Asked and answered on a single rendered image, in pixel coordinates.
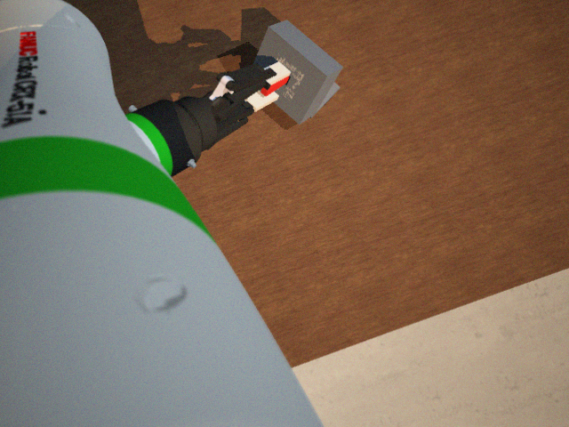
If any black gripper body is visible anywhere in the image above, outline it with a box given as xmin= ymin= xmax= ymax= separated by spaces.
xmin=174 ymin=91 xmax=231 ymax=152

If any grey sloped panel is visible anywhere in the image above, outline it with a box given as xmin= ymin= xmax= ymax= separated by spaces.
xmin=254 ymin=20 xmax=343 ymax=125

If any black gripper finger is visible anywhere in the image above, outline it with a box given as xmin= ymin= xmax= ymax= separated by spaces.
xmin=212 ymin=90 xmax=279 ymax=146
xmin=210 ymin=62 xmax=291 ymax=121

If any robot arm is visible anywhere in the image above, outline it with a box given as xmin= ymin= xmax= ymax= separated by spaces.
xmin=0 ymin=0 xmax=324 ymax=427

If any red peg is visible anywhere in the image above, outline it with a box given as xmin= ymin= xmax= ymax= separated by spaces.
xmin=260 ymin=77 xmax=290 ymax=96

